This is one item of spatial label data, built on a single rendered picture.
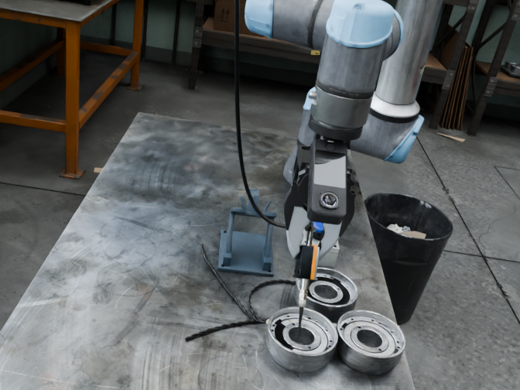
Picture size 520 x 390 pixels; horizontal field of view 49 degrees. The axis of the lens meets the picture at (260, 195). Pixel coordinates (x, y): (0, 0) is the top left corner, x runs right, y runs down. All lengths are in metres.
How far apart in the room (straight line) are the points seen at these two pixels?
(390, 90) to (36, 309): 0.79
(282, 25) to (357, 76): 0.17
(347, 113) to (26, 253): 1.89
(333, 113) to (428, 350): 1.66
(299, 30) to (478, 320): 1.91
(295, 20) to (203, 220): 0.49
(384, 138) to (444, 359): 1.20
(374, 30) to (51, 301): 0.61
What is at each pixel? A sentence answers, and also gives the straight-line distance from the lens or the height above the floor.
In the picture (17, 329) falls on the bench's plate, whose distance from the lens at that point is 0.91.
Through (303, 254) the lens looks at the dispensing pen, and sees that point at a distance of 0.82.
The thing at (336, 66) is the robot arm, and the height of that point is 1.23.
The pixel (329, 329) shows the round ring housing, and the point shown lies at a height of 0.83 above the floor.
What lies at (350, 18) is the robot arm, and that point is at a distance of 0.70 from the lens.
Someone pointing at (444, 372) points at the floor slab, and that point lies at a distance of 2.24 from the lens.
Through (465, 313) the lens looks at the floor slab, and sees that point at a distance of 2.57.
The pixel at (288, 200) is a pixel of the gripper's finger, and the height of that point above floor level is 1.04.
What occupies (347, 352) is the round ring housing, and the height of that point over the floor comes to 0.83.
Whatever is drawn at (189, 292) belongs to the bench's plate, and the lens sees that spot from 0.97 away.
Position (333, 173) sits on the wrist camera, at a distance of 0.73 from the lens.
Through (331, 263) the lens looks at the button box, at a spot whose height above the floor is 0.81.
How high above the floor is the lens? 1.40
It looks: 28 degrees down
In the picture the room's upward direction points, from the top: 10 degrees clockwise
